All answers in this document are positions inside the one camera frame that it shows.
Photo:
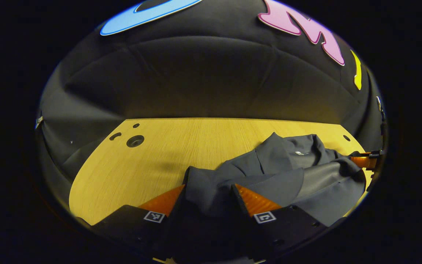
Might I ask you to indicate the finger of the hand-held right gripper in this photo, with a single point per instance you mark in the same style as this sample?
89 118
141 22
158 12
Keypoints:
361 161

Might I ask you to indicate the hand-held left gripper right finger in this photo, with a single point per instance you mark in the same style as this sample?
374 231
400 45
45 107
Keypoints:
242 209

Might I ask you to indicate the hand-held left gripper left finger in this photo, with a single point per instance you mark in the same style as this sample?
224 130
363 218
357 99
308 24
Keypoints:
174 216

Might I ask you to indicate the grey polo shirt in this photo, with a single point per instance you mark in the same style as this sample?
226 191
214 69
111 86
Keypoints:
288 172

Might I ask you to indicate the black backdrop cloth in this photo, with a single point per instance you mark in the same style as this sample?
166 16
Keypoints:
196 80

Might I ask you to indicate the silver backdrop clip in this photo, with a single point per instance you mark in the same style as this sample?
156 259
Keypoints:
39 121

